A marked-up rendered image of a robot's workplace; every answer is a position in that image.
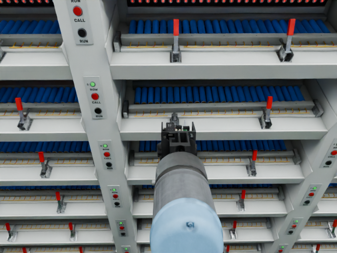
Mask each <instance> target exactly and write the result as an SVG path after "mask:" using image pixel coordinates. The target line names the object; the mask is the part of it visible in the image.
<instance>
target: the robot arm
mask: <svg viewBox="0 0 337 253"><path fill-rule="evenodd" d="M191 134H193V137H191ZM157 156H158V157H160V162H159V163H158V166H157V168H156V172H155V180H152V181H151V184H152V186H153V185H154V199H153V214H152V225H151V229H150V235H149V241H150V248H151V253H223V249H224V242H223V230H222V226H221V222H220V220H219V218H218V216H217V213H216V209H215V206H214V202H213V198H212V194H211V191H210V186H209V182H208V177H207V174H206V170H205V167H204V164H203V162H202V161H201V160H200V159H199V158H198V157H197V144H196V129H195V125H194V122H192V131H190V126H187V122H186V120H185V121H184V126H183V129H182V125H176V128H175V124H174V122H168V120H166V128H163V122H161V142H160V143H158V144H157Z"/></svg>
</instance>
